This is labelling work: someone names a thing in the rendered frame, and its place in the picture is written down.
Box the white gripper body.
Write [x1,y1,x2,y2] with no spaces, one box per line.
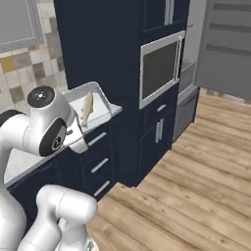
[67,117,89,155]

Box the white tupperware container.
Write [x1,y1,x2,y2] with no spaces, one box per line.
[63,80,114,130]

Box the navy lower cabinet door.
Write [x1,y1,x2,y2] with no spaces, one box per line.
[139,111,177,177]

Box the navy cabinet door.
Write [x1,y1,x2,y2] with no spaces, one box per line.
[139,111,177,177]
[140,0,190,34]

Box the grey fridge freezer drawer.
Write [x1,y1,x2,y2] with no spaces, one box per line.
[172,85,201,143]

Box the navy upper cabinet door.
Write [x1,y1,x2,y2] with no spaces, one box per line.
[140,0,190,34]

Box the grey fridge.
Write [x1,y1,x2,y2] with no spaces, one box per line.
[172,0,208,143]

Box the grey fridge door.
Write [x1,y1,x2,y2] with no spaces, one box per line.
[194,0,251,102]

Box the navy counter drawer front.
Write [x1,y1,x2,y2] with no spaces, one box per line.
[82,174,118,201]
[80,147,116,182]
[79,119,115,155]

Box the beige fish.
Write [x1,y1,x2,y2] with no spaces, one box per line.
[79,91,96,126]

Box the navy drawer under oven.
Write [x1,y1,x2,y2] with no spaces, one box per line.
[142,87,180,123]

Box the navy tall cabinet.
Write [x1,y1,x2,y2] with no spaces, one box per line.
[53,0,191,188]

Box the built-in silver oven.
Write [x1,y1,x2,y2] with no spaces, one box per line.
[139,29,186,111]

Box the grey framed window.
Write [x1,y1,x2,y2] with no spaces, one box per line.
[0,0,45,54]

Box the silver counter drawer handle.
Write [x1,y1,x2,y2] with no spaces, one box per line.
[86,131,108,148]
[92,179,112,198]
[89,157,110,175]

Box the silver lower cabinet handle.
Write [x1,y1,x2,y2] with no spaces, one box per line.
[154,118,165,144]

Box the silver cabinet handle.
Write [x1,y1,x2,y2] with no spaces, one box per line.
[154,118,165,144]
[164,0,176,26]

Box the short silver drawer handle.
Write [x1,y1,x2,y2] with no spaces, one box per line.
[156,103,168,114]

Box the silver oven handle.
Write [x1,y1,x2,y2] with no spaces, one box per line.
[176,36,183,80]

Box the silver upper cabinet handle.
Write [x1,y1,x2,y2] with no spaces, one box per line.
[164,0,176,26]

